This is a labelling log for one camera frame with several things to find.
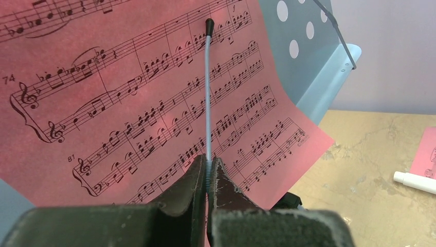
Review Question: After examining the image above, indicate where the white recorder flute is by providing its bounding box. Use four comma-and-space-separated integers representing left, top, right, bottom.
393, 171, 435, 195

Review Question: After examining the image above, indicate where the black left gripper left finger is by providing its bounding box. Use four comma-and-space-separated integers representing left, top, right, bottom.
2, 155, 206, 246

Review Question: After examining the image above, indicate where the pink sheet music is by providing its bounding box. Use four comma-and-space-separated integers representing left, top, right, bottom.
1, 1, 333, 207
409, 127, 436, 179

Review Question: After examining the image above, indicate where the light blue music stand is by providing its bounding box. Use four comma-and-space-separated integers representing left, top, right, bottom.
209, 1, 361, 210

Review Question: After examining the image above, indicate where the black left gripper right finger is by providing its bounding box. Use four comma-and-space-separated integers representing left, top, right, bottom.
207, 158, 355, 246

